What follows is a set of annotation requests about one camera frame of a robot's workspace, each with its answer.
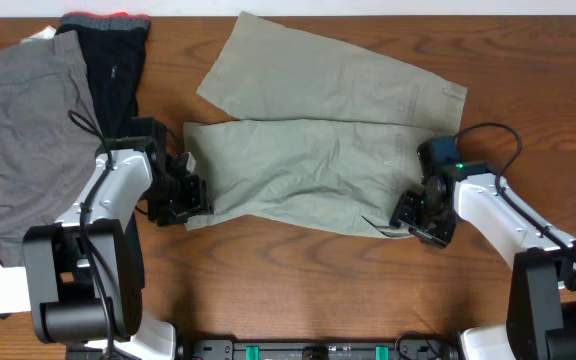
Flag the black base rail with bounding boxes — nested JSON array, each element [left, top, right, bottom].
[[169, 336, 462, 360]]

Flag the khaki green shorts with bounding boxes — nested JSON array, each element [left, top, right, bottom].
[[184, 12, 467, 238]]

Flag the black shorts red waistband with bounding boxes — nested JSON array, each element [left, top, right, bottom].
[[57, 12, 151, 138]]

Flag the grey shorts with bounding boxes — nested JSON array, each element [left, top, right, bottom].
[[0, 31, 100, 267]]

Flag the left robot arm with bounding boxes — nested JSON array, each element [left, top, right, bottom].
[[23, 136, 211, 359]]

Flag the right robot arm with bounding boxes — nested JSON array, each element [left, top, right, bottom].
[[390, 162, 576, 359]]

